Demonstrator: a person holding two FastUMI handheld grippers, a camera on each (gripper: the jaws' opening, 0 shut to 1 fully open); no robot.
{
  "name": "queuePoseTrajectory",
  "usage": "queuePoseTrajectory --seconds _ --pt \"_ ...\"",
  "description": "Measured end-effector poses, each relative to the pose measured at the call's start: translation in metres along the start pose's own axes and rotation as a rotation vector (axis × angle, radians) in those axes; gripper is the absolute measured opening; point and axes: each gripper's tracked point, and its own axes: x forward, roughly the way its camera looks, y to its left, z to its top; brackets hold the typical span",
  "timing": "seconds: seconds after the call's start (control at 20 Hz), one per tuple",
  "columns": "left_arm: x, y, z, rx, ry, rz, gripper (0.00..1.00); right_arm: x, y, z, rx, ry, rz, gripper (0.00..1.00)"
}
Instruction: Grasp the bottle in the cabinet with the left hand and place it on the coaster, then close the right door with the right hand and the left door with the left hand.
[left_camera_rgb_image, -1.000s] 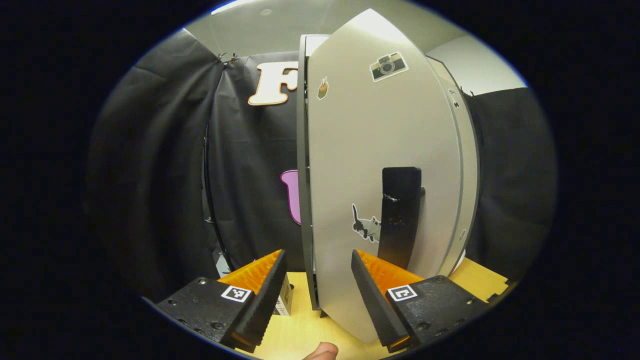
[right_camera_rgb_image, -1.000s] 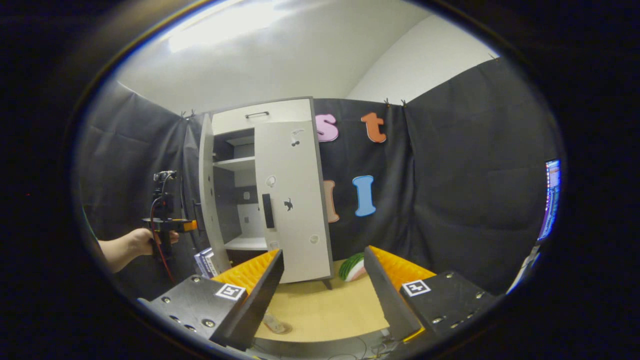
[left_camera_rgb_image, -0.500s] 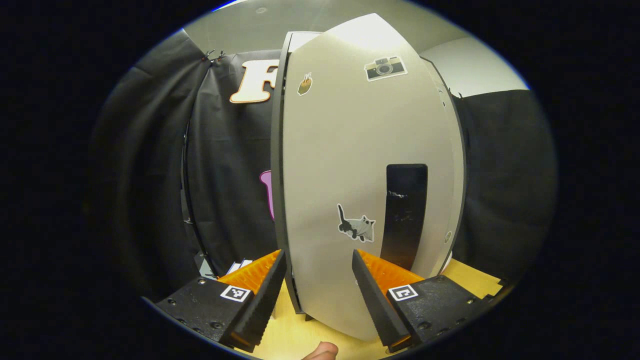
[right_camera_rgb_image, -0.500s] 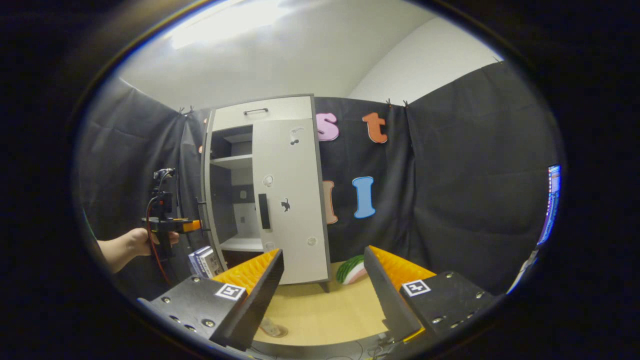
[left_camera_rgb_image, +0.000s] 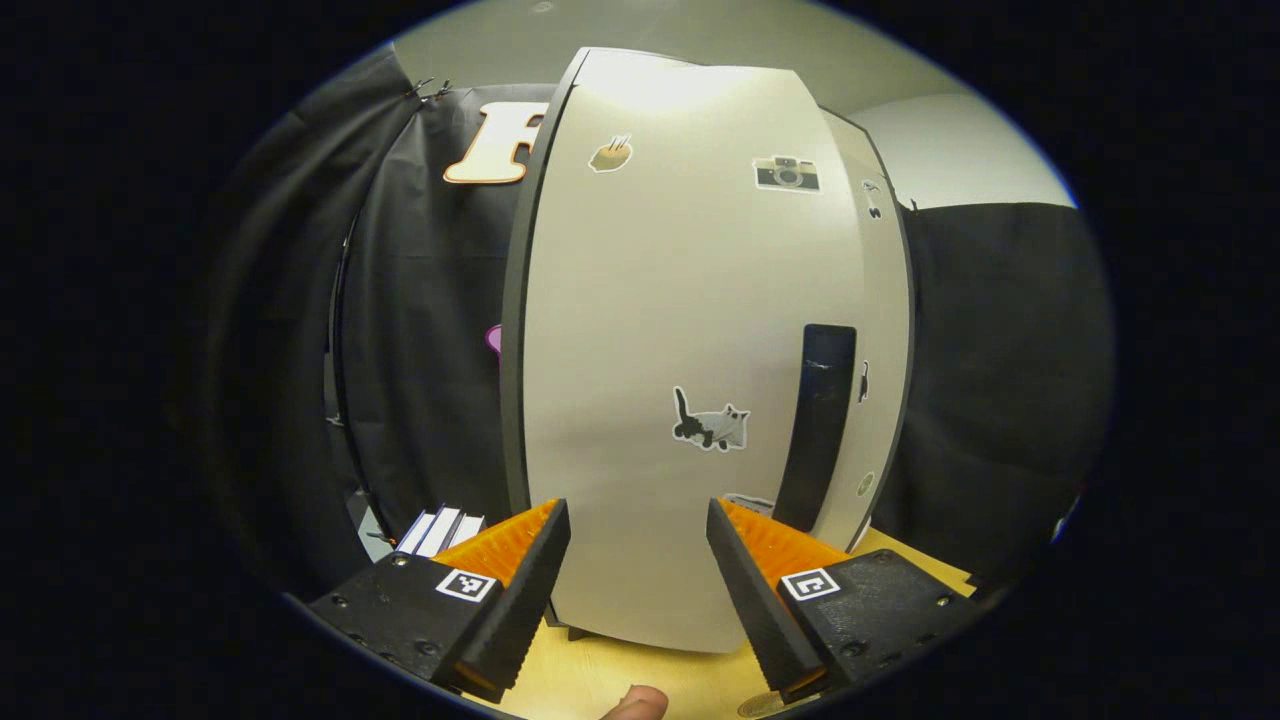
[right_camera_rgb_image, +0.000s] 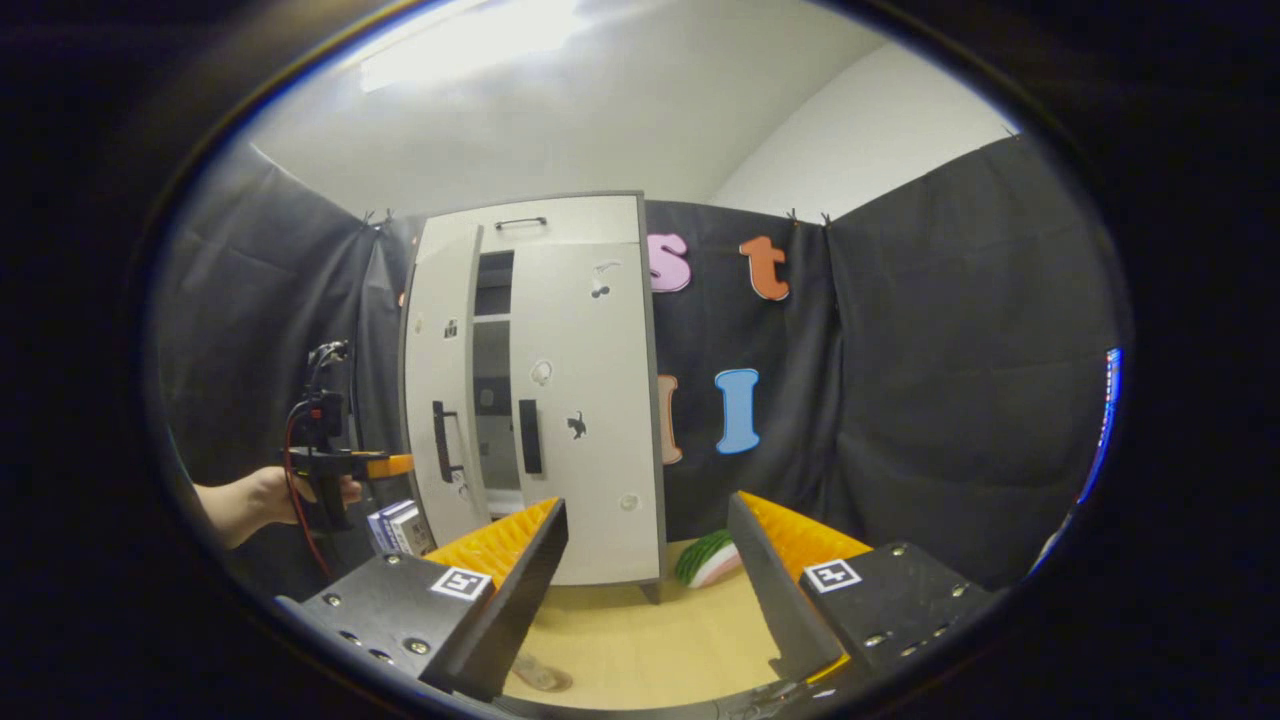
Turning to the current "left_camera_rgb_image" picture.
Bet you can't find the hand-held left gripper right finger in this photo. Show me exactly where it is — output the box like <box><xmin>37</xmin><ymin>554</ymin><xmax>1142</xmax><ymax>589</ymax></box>
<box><xmin>706</xmin><ymin>497</ymin><xmax>981</xmax><ymax>701</ymax></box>

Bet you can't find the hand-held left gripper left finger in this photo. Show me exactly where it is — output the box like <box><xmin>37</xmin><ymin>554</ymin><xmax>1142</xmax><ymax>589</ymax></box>
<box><xmin>310</xmin><ymin>498</ymin><xmax>571</xmax><ymax>703</ymax></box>

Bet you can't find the white cabinet door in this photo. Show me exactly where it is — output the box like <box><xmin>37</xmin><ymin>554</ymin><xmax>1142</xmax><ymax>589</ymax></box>
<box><xmin>812</xmin><ymin>108</ymin><xmax>916</xmax><ymax>553</ymax></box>
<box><xmin>520</xmin><ymin>47</ymin><xmax>867</xmax><ymax>654</ymax></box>

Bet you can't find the white and grey cabinet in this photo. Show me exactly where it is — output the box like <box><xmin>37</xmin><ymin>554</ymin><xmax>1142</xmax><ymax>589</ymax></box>
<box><xmin>503</xmin><ymin>47</ymin><xmax>591</xmax><ymax>643</ymax></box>

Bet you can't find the dark blue book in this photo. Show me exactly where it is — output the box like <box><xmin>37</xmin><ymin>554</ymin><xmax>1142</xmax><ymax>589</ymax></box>
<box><xmin>425</xmin><ymin>506</ymin><xmax>463</xmax><ymax>557</ymax></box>

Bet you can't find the pale blue book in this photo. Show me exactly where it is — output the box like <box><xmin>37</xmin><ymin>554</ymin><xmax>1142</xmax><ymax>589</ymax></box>
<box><xmin>396</xmin><ymin>508</ymin><xmax>438</xmax><ymax>556</ymax></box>

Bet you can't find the black backdrop stand pole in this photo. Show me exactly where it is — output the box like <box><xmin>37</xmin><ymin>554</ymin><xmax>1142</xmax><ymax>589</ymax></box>
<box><xmin>325</xmin><ymin>215</ymin><xmax>391</xmax><ymax>531</ymax></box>

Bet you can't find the black backdrop cloth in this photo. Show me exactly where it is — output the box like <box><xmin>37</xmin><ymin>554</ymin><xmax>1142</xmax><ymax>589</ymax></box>
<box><xmin>190</xmin><ymin>45</ymin><xmax>1116</xmax><ymax>601</ymax></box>

